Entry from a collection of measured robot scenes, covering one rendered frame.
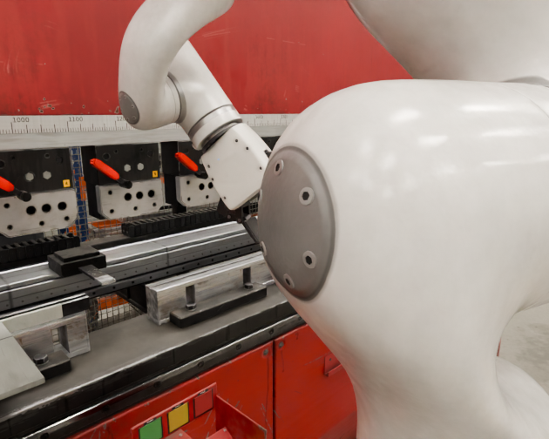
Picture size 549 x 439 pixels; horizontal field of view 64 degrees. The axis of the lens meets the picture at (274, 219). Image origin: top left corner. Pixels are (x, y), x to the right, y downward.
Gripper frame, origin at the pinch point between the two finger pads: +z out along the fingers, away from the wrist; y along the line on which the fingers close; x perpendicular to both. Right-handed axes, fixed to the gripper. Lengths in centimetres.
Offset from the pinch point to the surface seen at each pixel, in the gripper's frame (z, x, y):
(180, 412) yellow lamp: 20.1, -2.1, -44.0
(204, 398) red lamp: 21.3, 3.5, -42.9
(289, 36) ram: -44, 65, -4
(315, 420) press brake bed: 60, 55, -69
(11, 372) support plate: -4.2, -23.9, -43.4
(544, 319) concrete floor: 154, 269, -37
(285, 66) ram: -37, 63, -9
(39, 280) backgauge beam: -24, 7, -77
